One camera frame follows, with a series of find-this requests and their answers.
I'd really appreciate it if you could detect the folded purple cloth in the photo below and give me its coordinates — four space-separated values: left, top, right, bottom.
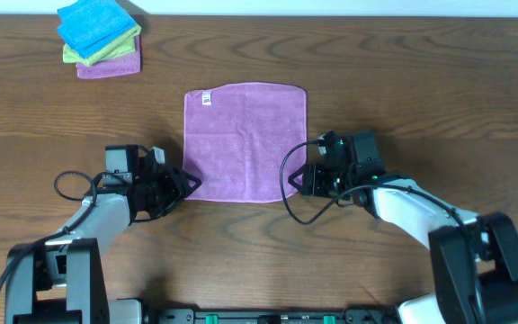
76 35 142 79

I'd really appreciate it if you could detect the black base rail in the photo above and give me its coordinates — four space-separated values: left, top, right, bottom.
141 307 402 324

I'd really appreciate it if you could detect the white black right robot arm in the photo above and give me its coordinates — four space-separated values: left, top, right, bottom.
279 130 518 323

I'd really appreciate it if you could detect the folded blue cloth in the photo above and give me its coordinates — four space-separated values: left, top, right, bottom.
57 0 141 59

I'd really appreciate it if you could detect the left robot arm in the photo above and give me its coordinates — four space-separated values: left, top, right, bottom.
0 145 201 323

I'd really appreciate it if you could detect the white cloth label tag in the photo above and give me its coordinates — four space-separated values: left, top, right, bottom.
201 91 212 106

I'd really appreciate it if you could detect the folded green cloth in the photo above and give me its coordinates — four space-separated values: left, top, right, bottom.
62 24 141 67

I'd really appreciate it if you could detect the purple microfiber cloth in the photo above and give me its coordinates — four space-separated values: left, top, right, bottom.
183 82 308 203

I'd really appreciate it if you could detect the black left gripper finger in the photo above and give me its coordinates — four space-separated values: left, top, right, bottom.
182 171 202 187
180 184 201 200

